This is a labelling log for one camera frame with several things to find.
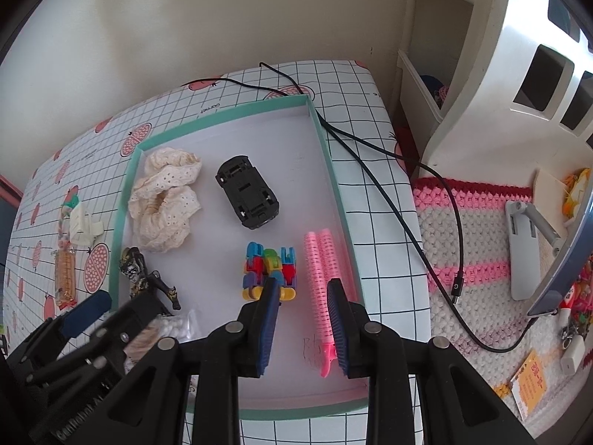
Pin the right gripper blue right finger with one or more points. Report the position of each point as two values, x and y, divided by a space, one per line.
347 319

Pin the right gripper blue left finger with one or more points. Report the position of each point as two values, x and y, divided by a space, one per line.
264 321

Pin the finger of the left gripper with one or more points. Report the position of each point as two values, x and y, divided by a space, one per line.
82 316
139 310

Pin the pink hair roller clip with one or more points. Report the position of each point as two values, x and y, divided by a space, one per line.
322 266

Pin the black gold figurine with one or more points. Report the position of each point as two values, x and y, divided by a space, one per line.
133 266

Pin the bag of white beads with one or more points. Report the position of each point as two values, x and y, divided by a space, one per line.
182 327

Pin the colourful building block toy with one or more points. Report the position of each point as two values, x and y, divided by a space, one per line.
262 263

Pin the white plastic hair claw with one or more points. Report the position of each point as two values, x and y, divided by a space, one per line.
83 231

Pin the green plastic hair clip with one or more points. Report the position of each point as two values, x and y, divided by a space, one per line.
72 202

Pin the black toy car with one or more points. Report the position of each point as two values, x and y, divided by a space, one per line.
252 200

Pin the cream lace scrunchie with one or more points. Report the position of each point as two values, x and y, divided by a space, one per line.
162 202

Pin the orange wafer snack packet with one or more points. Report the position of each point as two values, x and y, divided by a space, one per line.
64 279

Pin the pomegranate grid tablecloth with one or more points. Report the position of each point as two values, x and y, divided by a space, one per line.
375 191

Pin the teal white box tray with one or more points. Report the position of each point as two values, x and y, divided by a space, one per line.
283 139

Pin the pink white crochet blanket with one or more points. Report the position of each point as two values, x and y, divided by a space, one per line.
465 238

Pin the orange paper card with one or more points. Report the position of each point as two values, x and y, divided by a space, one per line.
528 384

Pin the grey tablet stand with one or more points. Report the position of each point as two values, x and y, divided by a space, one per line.
526 224

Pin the white charger plug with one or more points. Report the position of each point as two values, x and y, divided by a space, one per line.
573 355

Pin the white shelf unit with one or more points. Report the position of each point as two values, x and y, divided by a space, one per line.
494 90

